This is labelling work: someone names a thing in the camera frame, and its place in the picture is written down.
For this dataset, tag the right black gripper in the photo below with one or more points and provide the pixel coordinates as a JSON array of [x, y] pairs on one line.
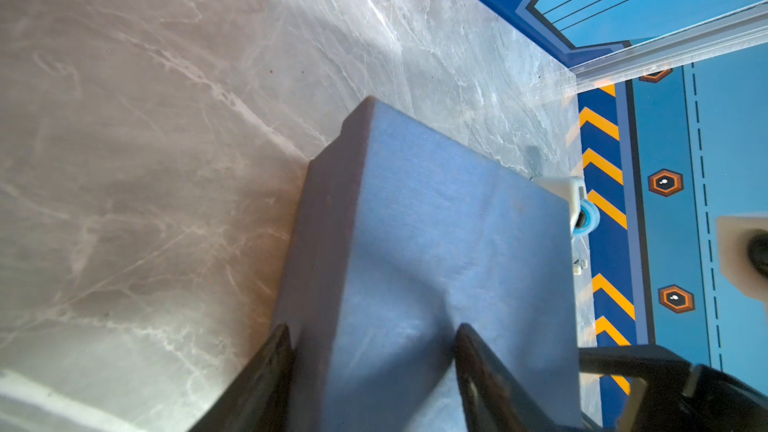
[[670, 395]]

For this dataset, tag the white tape dispenser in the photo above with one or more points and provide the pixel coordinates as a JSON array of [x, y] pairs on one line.
[[584, 216]]

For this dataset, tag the right aluminium corner post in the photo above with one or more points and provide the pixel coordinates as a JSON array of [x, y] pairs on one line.
[[727, 33]]

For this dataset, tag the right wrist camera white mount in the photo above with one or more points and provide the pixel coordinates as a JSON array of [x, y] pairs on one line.
[[742, 248]]

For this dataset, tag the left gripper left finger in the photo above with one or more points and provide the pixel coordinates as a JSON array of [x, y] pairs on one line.
[[257, 399]]

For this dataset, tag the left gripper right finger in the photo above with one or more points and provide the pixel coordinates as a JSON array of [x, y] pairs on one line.
[[492, 399]]

